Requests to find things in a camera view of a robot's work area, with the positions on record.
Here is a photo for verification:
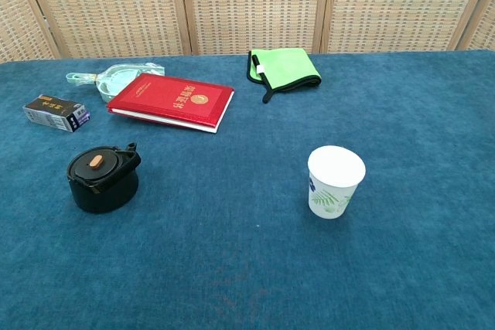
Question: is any dark pot lid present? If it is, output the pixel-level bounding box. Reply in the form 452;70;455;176
68;146;123;185

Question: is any white round lid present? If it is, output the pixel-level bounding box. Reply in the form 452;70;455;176
307;145;367;219

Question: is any black round object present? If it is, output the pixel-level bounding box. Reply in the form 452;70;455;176
66;141;142;214

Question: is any green microfiber cloth black trim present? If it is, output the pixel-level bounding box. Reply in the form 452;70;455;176
247;47;323;104

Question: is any red hardcover certificate book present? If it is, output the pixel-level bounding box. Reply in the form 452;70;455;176
106;73;236;134

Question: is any blue carpet table cover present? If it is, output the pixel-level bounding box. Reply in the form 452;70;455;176
0;48;495;330

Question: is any woven rattan screen panel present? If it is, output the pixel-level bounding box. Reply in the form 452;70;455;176
177;0;333;56
17;0;193;60
458;0;495;52
0;0;61;63
320;0;494;54

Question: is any clear pale green plastic dustpan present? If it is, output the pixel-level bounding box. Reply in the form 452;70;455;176
65;62;166;104

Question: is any small black grey carton box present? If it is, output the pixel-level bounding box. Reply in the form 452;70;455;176
22;94;92;134

